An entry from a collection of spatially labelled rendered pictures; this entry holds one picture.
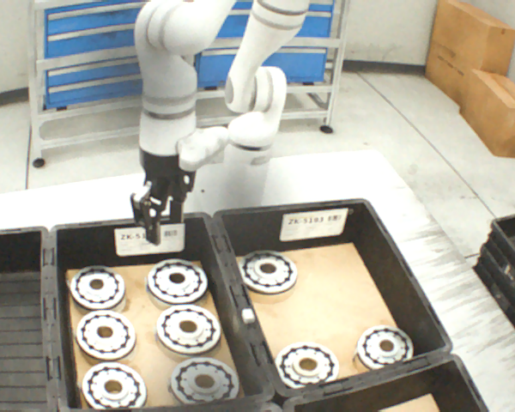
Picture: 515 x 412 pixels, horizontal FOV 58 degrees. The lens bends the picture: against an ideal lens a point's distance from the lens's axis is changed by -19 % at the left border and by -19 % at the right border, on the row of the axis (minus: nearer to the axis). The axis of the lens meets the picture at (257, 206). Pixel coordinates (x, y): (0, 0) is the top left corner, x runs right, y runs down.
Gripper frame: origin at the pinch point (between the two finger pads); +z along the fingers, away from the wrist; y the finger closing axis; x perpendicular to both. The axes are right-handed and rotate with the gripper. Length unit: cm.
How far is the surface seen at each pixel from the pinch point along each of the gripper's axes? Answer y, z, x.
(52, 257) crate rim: 11.3, 7.6, -16.4
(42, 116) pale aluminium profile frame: -98, 69, -152
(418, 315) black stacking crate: -13.6, 10.5, 39.6
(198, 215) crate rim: -12.4, 7.3, -1.6
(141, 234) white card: -5.0, 9.9, -8.8
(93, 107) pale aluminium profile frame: -119, 70, -132
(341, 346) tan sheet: -7.2, 17.5, 29.1
